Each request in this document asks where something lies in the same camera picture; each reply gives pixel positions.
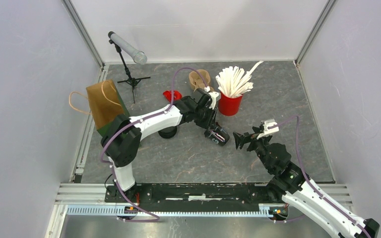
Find green bag holder block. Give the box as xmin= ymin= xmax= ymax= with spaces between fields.
xmin=96 ymin=93 xmax=130 ymax=147

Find dark translucent cup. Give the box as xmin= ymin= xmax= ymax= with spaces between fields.
xmin=204 ymin=122 xmax=230 ymax=146

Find red cylindrical straw holder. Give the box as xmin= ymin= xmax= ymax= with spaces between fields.
xmin=218 ymin=92 xmax=243 ymax=116

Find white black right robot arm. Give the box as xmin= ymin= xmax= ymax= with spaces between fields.
xmin=233 ymin=129 xmax=380 ymax=238

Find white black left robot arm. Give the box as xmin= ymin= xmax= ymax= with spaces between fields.
xmin=101 ymin=89 xmax=220 ymax=202

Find grey microphone on stand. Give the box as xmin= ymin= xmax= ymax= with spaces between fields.
xmin=108 ymin=31 xmax=151 ymax=102

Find brown paper bag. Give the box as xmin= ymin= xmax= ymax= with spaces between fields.
xmin=68 ymin=79 xmax=129 ymax=133

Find brown cardboard cup carrier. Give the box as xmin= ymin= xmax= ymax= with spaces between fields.
xmin=189 ymin=69 xmax=215 ymax=92

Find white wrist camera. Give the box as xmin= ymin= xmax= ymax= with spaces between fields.
xmin=257 ymin=119 xmax=279 ymax=139
xmin=204 ymin=86 xmax=221 ymax=109

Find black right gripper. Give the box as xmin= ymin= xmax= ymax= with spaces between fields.
xmin=232 ymin=126 xmax=273 ymax=173

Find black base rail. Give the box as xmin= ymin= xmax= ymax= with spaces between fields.
xmin=105 ymin=182 xmax=301 ymax=214

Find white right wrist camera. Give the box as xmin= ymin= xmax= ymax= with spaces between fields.
xmin=257 ymin=119 xmax=279 ymax=139

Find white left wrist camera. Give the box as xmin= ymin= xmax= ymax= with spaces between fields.
xmin=204 ymin=86 xmax=221 ymax=109

